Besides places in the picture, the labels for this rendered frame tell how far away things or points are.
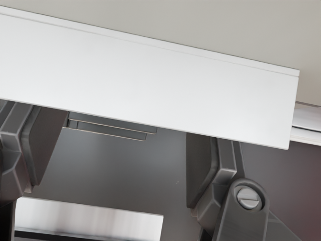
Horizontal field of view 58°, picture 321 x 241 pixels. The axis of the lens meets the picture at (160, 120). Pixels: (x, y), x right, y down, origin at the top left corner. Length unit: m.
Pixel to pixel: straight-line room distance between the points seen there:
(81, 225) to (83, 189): 0.51
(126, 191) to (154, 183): 0.07
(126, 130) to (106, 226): 0.21
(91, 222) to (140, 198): 0.52
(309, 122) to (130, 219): 0.40
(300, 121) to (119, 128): 0.30
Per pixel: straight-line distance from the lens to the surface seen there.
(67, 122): 0.59
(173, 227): 0.76
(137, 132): 0.40
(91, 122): 0.40
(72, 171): 0.72
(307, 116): 0.55
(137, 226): 0.22
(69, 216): 0.22
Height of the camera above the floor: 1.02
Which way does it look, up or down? 3 degrees down
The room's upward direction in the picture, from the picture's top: 170 degrees counter-clockwise
